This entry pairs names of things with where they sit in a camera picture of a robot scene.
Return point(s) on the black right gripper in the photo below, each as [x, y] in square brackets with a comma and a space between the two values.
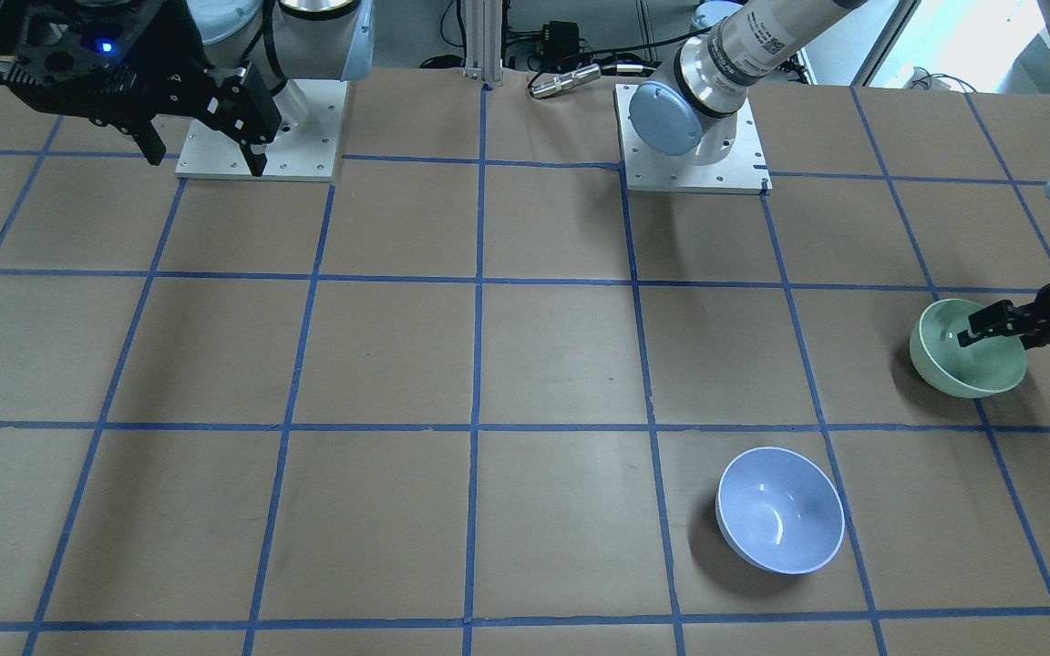
[180, 46]

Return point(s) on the green bowl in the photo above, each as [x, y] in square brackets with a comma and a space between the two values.
[984, 368]

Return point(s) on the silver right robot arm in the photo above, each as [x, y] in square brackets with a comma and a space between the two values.
[227, 64]

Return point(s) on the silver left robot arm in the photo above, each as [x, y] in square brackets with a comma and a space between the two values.
[907, 192]

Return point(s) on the blue bowl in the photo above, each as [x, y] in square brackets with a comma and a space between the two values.
[779, 512]

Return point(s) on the silver metal cylinder connector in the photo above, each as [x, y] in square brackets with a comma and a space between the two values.
[565, 82]

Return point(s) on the black power adapter box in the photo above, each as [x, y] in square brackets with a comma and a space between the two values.
[559, 39]

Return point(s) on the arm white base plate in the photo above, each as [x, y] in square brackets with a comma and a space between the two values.
[298, 142]
[667, 147]

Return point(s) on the aluminium frame post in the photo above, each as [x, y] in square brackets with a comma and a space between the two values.
[483, 24]

